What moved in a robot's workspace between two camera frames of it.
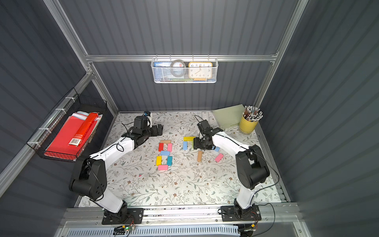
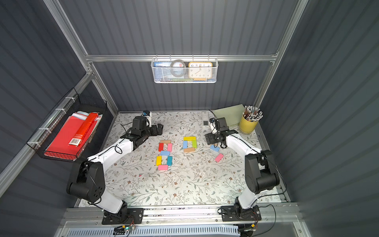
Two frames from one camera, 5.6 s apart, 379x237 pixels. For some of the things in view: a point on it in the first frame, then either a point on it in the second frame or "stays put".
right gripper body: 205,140 -> 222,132
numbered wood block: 166,141 stays put
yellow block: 189,138 stays put
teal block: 170,160 stays put
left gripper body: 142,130 stays put
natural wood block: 199,156 -> 189,149
